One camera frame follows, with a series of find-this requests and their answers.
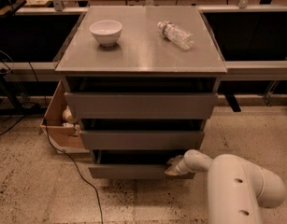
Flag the cardboard box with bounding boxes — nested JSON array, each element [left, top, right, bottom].
[[40, 82, 88, 153]]

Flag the grey top drawer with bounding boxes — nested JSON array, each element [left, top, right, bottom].
[[65, 92, 218, 119]]

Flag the grey drawer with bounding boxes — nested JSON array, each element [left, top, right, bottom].
[[65, 92, 218, 119], [80, 131, 205, 150], [89, 149, 194, 179]]

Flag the clear plastic water bottle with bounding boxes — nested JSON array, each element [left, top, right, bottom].
[[157, 21, 194, 50]]

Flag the black floor cable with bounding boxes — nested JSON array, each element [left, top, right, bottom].
[[43, 118, 105, 224]]

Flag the grey bottom drawer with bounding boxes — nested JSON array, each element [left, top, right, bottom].
[[89, 149, 194, 179]]

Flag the grey drawer cabinet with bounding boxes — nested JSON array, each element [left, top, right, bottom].
[[54, 5, 228, 161]]

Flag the grey middle drawer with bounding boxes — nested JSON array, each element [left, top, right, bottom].
[[80, 131, 205, 150]]

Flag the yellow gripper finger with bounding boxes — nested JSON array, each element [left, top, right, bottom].
[[166, 155, 183, 165], [165, 167, 178, 176]]

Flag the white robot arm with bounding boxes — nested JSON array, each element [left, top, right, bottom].
[[165, 149, 286, 224]]

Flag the white ceramic bowl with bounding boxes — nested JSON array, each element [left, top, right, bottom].
[[90, 20, 122, 47]]

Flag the white cup in box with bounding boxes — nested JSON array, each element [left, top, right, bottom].
[[62, 107, 78, 124]]

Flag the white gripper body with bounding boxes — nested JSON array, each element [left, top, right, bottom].
[[175, 160, 190, 175]]

